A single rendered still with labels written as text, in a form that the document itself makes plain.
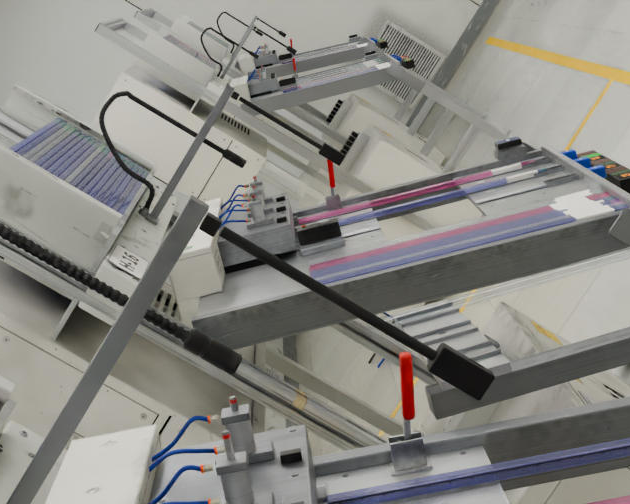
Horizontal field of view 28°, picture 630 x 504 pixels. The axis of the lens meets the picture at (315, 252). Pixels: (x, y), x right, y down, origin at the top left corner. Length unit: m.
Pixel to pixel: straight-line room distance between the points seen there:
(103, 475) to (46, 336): 0.92
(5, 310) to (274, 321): 0.42
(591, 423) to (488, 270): 0.77
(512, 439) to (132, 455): 0.35
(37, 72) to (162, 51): 3.19
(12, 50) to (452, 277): 6.93
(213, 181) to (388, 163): 0.77
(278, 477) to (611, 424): 0.34
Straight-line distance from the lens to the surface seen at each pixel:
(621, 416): 1.20
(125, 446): 1.13
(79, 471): 1.10
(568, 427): 1.20
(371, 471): 1.17
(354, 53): 6.89
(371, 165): 5.49
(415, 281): 1.93
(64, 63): 8.63
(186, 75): 5.41
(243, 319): 1.93
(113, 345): 0.90
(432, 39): 8.58
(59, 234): 2.03
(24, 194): 2.03
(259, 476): 1.05
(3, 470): 1.14
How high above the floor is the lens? 1.38
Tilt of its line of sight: 8 degrees down
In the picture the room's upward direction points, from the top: 59 degrees counter-clockwise
